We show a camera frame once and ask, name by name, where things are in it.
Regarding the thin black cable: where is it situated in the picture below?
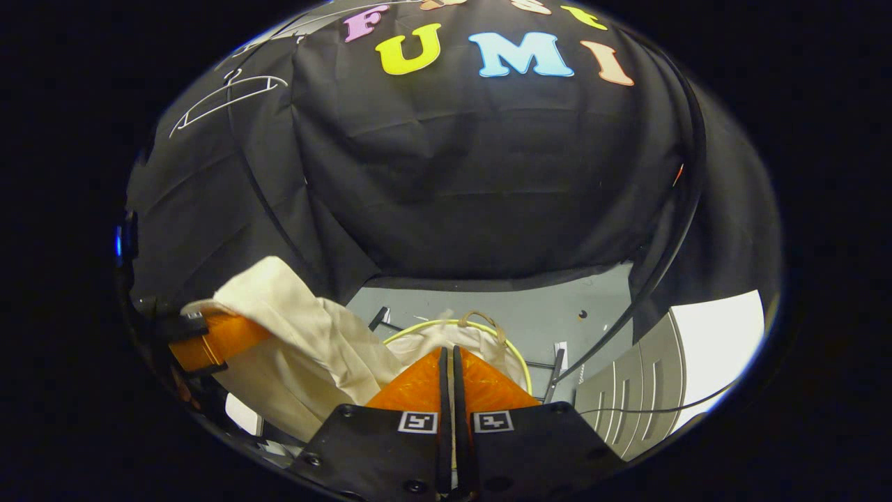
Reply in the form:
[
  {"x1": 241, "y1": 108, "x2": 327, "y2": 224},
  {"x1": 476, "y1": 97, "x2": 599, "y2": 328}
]
[{"x1": 578, "y1": 380, "x2": 743, "y2": 417}]

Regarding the cream button-up shirt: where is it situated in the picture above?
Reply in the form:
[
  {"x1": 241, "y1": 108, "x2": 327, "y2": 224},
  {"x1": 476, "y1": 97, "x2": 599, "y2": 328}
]
[{"x1": 180, "y1": 256, "x2": 405, "y2": 443}]

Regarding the white plastic clothes hanger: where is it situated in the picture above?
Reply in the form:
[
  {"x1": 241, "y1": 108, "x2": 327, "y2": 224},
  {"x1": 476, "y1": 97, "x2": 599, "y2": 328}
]
[{"x1": 169, "y1": 68, "x2": 290, "y2": 138}]

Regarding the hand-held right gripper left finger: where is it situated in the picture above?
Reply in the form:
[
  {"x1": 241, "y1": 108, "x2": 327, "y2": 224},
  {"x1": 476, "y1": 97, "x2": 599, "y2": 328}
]
[{"x1": 288, "y1": 346, "x2": 454, "y2": 502}]

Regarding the white panel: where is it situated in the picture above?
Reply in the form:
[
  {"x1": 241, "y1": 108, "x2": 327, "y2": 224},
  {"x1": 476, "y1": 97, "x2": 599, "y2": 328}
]
[{"x1": 669, "y1": 289, "x2": 765, "y2": 429}]

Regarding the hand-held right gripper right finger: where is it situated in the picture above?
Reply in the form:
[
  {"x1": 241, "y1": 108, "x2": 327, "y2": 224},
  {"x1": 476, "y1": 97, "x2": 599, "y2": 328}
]
[{"x1": 453, "y1": 345, "x2": 626, "y2": 502}]

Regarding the black clothes rack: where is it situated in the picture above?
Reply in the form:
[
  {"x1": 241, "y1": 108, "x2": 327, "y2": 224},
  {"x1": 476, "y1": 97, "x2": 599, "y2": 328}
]
[{"x1": 226, "y1": 0, "x2": 706, "y2": 405}]

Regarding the black backdrop cloth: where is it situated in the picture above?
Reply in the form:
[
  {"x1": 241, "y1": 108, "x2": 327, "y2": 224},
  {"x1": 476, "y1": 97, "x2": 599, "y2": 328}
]
[{"x1": 125, "y1": 0, "x2": 781, "y2": 349}]

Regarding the white laundry hamper yellow rim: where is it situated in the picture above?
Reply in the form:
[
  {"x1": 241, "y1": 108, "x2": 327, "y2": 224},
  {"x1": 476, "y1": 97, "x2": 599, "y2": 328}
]
[{"x1": 382, "y1": 309, "x2": 534, "y2": 409}]

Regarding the grey cabinet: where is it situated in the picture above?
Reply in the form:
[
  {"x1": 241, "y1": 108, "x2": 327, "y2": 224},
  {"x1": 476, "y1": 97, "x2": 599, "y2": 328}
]
[{"x1": 575, "y1": 310, "x2": 687, "y2": 462}]

